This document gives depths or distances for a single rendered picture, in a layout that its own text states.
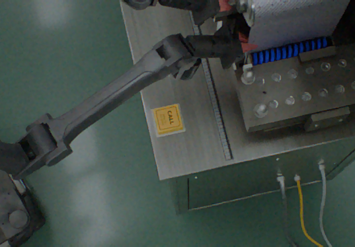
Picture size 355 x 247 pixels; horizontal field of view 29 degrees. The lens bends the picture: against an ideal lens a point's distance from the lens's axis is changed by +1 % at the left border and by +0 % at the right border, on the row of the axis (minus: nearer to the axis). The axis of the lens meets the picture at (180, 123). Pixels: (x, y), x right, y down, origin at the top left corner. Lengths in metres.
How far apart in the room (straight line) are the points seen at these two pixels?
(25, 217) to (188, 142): 0.82
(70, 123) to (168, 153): 0.36
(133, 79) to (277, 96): 0.40
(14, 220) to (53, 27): 0.93
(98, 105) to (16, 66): 1.40
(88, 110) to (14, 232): 1.00
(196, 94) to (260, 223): 0.97
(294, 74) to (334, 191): 1.08
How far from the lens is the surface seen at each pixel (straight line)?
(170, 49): 1.59
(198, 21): 1.56
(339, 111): 1.79
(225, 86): 1.90
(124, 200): 2.74
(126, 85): 1.59
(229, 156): 1.85
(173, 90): 1.89
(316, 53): 1.80
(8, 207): 2.53
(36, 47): 2.97
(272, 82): 1.77
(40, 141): 1.62
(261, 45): 1.77
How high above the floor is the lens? 2.70
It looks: 75 degrees down
